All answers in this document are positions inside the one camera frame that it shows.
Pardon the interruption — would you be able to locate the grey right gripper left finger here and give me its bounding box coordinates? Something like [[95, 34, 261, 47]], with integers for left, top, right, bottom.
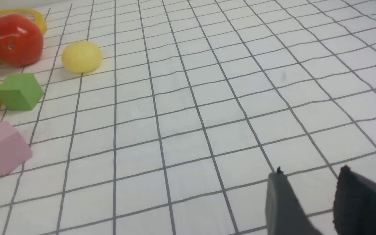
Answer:
[[265, 167, 321, 235]]

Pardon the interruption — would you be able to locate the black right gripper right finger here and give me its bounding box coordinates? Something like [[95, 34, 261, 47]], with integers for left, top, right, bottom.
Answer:
[[333, 165, 376, 235]]

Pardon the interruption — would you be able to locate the yellow bun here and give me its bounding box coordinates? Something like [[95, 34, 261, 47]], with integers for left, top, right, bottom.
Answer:
[[61, 41, 103, 73]]

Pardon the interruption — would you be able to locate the pink cube block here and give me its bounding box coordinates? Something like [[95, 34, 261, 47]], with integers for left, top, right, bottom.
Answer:
[[0, 122, 33, 175]]

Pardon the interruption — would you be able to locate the green cube block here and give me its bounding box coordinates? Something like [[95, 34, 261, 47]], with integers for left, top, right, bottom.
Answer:
[[0, 73, 44, 111]]

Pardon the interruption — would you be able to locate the red tomato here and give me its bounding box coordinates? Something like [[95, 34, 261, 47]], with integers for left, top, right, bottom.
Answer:
[[0, 14, 43, 67]]

